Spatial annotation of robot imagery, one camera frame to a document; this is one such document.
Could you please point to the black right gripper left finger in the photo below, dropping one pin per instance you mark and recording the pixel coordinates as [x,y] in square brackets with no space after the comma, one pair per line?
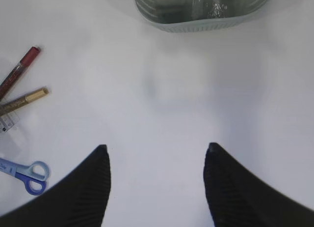
[78,200]

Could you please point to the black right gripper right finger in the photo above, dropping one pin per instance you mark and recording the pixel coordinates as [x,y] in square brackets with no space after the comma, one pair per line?
[237,198]

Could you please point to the blue scissors with sheath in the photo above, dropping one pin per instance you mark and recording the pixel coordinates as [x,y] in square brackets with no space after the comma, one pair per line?
[35,183]

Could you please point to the clear plastic sheet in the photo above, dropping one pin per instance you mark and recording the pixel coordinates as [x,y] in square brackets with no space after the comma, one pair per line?
[208,9]

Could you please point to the clear plastic ruler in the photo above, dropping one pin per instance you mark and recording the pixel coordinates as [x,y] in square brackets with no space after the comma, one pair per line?
[8,120]

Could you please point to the gold glitter pen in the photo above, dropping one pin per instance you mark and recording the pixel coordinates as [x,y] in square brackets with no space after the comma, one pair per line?
[23,101]

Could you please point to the red glitter pen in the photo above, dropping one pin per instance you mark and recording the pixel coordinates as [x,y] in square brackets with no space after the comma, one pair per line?
[18,70]

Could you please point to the green plastic woven basket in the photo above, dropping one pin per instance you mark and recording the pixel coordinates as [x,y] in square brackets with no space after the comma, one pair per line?
[179,16]

